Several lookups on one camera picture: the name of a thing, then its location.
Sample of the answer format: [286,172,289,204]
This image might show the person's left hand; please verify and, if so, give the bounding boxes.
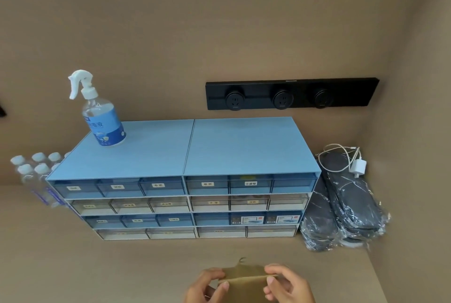
[183,267,230,303]

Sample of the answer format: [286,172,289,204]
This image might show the person's right hand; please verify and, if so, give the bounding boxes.
[263,264,316,303]

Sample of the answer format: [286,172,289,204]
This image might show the khaki cloth pouch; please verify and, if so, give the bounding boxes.
[216,258,280,288]

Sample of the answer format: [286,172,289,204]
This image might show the grey slippers in plastic wrap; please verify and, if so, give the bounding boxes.
[318,151,391,249]
[299,177,342,253]

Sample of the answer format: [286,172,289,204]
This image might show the blue drawer organiser unit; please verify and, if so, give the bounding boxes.
[45,119,197,241]
[183,117,322,239]

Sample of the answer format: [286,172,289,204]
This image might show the white charger plug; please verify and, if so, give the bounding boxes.
[352,159,367,178]

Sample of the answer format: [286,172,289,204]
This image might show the black round socket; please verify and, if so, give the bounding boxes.
[313,89,333,109]
[226,91,246,110]
[272,89,293,108]

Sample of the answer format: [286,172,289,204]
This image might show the clear spray bottle blue label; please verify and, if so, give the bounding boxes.
[68,70,127,147]

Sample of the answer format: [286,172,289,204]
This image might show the cluster of clear water bottles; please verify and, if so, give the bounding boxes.
[10,151,72,208]

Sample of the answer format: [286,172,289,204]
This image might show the white charger cable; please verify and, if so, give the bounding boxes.
[315,144,363,173]

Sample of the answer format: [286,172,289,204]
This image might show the black wall power track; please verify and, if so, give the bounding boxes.
[205,77,380,111]

